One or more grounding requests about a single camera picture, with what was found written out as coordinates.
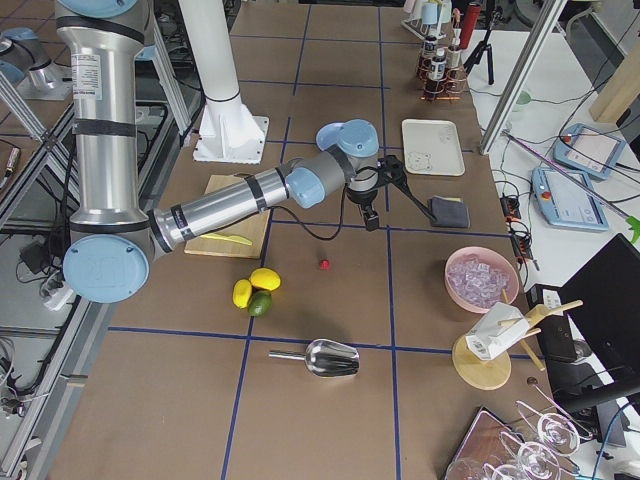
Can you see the steel ice scoop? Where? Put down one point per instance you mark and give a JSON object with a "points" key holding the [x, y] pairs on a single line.
{"points": [[325, 358]]}

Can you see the red cylinder bottle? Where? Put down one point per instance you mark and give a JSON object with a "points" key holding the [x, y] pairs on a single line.
{"points": [[469, 21]]}

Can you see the black monitor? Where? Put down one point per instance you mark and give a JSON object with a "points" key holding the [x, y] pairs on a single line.
{"points": [[608, 286]]}

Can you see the blue plate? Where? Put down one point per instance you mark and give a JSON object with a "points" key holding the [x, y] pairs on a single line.
{"points": [[328, 135]]}

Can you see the copper wire bottle rack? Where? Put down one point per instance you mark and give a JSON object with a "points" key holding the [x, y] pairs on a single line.
{"points": [[449, 88]]}

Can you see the yellow lemon back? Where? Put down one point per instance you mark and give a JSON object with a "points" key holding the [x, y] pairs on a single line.
{"points": [[265, 279]]}

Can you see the pale green bowl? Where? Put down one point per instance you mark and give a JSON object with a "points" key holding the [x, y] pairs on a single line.
{"points": [[523, 100]]}

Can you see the blue teach pendant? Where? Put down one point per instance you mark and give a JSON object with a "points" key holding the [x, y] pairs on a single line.
{"points": [[564, 204], [583, 148]]}

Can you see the pink bowl of ice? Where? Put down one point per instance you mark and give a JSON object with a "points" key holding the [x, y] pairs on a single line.
{"points": [[476, 278]]}

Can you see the blue teach pendant far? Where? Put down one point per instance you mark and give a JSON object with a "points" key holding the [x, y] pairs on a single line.
{"points": [[583, 148]]}

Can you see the black camera tripod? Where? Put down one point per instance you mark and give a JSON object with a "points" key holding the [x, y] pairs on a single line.
{"points": [[492, 17]]}

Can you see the yellow lemon front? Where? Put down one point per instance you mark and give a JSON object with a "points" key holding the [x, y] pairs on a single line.
{"points": [[242, 293]]}

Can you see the yellow plastic knife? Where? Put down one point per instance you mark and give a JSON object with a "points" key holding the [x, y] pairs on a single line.
{"points": [[229, 238]]}

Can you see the yellow lemon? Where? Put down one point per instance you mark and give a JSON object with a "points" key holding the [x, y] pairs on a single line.
{"points": [[242, 293], [265, 279]]}

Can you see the round wooden stand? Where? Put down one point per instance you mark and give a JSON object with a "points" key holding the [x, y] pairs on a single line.
{"points": [[493, 374]]}

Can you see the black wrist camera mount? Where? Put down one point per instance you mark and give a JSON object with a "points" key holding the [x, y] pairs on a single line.
{"points": [[390, 171]]}

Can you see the white pedestal column base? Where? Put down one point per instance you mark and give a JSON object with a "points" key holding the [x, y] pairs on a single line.
{"points": [[228, 132]]}

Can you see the aluminium frame post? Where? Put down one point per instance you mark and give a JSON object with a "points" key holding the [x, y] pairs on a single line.
{"points": [[532, 48]]}

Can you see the green lime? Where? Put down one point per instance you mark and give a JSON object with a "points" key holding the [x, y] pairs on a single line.
{"points": [[259, 303]]}

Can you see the grey folded cloth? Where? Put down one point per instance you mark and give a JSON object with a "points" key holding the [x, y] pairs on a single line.
{"points": [[449, 213]]}

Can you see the clear wine glass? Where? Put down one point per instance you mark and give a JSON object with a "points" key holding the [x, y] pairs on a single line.
{"points": [[554, 430], [537, 460]]}

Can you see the pastel cups on rack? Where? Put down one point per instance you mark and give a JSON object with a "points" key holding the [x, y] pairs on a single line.
{"points": [[428, 12]]}

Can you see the tea bottle white cap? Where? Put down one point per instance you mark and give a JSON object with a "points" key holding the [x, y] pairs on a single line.
{"points": [[437, 65]]}

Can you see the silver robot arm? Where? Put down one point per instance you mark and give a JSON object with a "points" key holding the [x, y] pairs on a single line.
{"points": [[114, 241]]}

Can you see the cream bear tray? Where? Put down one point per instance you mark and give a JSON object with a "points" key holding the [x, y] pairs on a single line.
{"points": [[431, 147]]}

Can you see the white carton on stand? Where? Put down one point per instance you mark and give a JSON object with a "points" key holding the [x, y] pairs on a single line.
{"points": [[500, 328]]}

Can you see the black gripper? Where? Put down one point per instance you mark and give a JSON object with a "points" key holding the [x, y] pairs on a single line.
{"points": [[363, 199]]}

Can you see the blue teach pendant near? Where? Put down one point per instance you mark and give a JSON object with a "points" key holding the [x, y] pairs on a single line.
{"points": [[564, 204]]}

